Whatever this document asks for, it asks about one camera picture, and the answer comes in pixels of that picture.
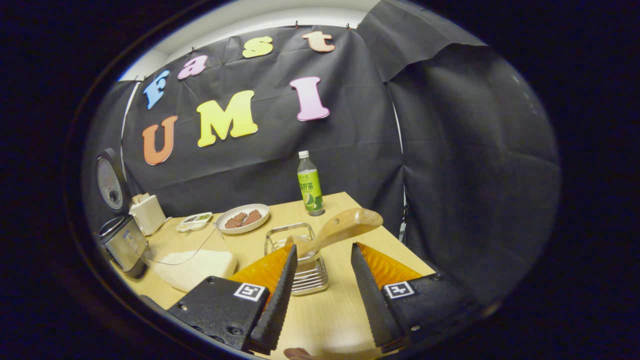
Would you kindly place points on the small divided white dish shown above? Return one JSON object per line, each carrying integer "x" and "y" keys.
{"x": 192, "y": 221}

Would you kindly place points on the black silver rice cooker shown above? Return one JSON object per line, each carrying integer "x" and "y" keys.
{"x": 122, "y": 245}

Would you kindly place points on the black backdrop cloth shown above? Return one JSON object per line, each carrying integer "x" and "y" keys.
{"x": 450, "y": 175}

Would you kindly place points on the brown bread slice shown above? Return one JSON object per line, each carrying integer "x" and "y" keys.
{"x": 141, "y": 198}

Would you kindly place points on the wooden spoon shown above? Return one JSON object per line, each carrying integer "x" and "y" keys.
{"x": 345, "y": 227}

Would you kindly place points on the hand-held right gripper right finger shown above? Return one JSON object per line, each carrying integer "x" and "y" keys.
{"x": 367, "y": 295}

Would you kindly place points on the white toaster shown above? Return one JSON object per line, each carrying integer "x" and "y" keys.
{"x": 149, "y": 215}

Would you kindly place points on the green tea bottle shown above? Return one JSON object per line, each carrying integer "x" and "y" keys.
{"x": 311, "y": 190}

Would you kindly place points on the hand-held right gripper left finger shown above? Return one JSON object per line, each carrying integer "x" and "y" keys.
{"x": 282, "y": 300}

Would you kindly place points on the brown meat piece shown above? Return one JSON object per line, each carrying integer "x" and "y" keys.
{"x": 252, "y": 217}
{"x": 236, "y": 220}

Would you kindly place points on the white round plate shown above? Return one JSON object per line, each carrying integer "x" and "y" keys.
{"x": 260, "y": 207}

